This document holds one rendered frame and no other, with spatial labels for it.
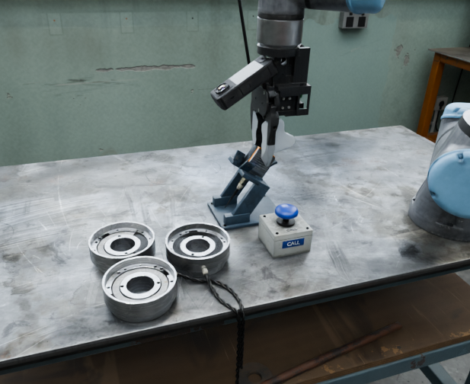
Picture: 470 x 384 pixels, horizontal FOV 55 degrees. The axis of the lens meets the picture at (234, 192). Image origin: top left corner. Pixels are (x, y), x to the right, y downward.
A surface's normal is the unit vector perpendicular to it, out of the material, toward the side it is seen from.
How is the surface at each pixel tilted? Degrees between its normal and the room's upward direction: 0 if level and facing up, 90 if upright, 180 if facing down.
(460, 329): 0
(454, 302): 0
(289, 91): 90
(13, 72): 90
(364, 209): 0
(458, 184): 97
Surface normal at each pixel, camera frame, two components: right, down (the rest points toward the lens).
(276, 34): -0.15, 0.47
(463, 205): -0.46, 0.51
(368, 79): 0.32, 0.46
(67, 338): 0.03, -0.88
